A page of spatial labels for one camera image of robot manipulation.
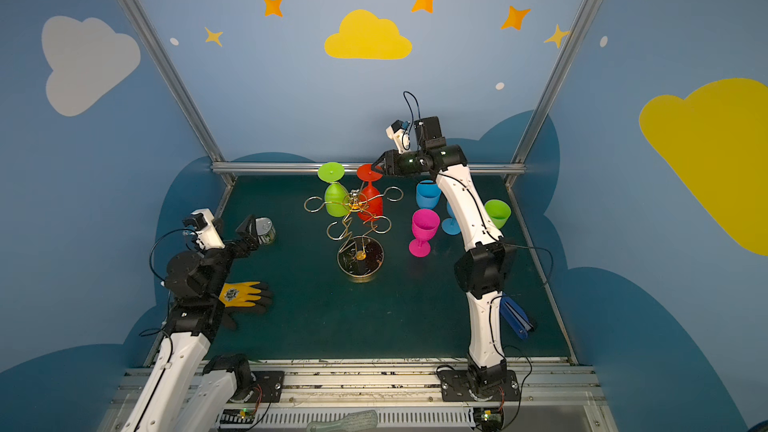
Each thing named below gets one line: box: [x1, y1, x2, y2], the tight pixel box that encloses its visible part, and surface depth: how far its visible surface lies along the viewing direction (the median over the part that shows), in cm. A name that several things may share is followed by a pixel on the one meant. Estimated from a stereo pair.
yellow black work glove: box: [218, 281, 273, 331], surface depth 89 cm
